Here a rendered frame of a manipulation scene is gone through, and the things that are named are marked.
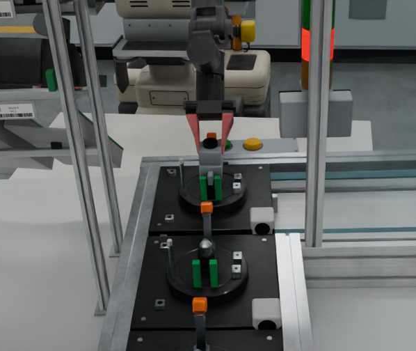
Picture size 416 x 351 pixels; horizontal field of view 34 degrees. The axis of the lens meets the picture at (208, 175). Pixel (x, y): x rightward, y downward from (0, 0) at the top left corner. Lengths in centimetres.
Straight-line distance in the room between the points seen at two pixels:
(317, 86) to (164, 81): 106
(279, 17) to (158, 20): 245
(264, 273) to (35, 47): 53
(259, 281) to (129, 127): 87
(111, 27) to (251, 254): 352
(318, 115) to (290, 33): 330
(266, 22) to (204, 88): 308
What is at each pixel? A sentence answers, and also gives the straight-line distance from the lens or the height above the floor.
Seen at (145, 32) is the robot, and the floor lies 106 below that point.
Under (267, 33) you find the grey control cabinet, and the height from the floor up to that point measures 21.
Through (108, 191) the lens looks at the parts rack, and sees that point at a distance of 134.
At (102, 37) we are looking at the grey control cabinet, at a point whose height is 17.
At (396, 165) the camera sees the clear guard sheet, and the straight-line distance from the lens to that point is 119.
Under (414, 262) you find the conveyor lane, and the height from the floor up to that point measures 92.
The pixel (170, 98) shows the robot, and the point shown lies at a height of 84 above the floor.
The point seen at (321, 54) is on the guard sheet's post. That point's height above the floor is 133.
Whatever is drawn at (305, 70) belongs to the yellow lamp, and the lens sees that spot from 110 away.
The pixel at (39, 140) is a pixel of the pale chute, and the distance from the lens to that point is 132.
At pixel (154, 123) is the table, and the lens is 191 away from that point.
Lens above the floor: 173
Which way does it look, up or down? 32 degrees down
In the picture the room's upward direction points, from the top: 4 degrees counter-clockwise
